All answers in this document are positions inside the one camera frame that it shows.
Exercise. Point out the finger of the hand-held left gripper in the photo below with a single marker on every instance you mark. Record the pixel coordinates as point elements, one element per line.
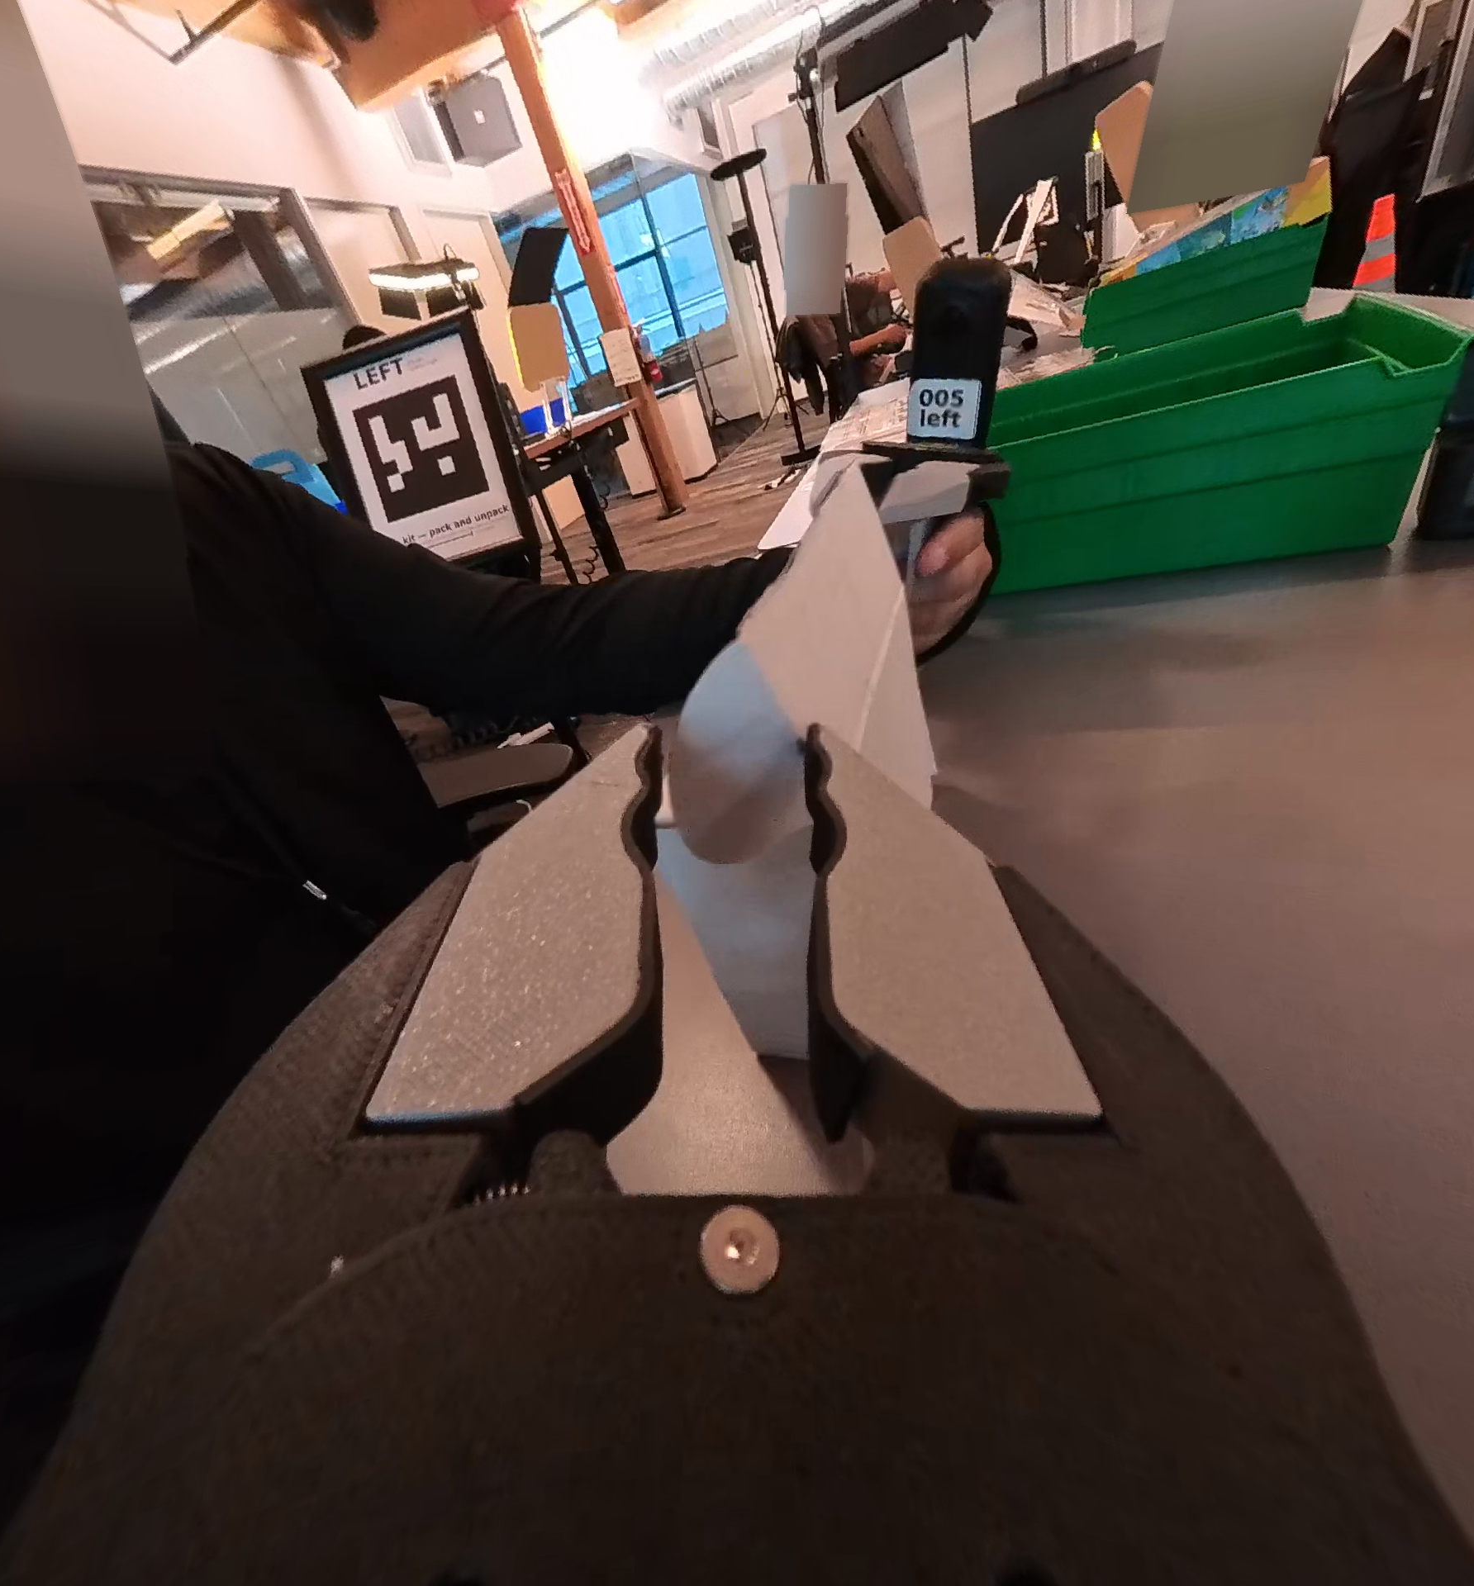
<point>922,494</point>

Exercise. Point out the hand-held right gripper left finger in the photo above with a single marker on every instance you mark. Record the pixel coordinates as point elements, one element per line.
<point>526,979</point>

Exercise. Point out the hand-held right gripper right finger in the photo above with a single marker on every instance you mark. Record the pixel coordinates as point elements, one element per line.
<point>947,991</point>

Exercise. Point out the white cardboard mailer box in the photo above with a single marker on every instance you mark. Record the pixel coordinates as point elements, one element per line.
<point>837,644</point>

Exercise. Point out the green plastic bin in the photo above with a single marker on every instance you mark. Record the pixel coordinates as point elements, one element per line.
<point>1207,285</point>
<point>1221,471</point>

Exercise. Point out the person's left forearm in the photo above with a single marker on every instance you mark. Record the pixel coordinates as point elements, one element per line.
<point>502,631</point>

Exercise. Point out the colourful printed box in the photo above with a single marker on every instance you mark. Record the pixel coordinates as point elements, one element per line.
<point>1234,230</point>

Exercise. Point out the person's left hand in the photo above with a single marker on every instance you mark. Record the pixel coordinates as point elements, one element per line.
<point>954,582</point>

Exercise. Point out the black floor lamp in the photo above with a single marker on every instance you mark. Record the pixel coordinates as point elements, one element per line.
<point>750,248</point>

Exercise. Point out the black softbox light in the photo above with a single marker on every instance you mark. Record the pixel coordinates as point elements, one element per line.
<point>535,266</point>

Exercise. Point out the orange traffic cone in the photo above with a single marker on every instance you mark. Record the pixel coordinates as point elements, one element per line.
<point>1377,241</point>

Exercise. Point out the black white tag sign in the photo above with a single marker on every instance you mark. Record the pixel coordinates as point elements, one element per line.
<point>421,433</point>

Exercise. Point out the studio light panel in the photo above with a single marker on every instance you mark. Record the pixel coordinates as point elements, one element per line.
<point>421,287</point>

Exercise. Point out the orange wooden post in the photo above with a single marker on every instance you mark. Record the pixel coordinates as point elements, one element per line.
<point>589,248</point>

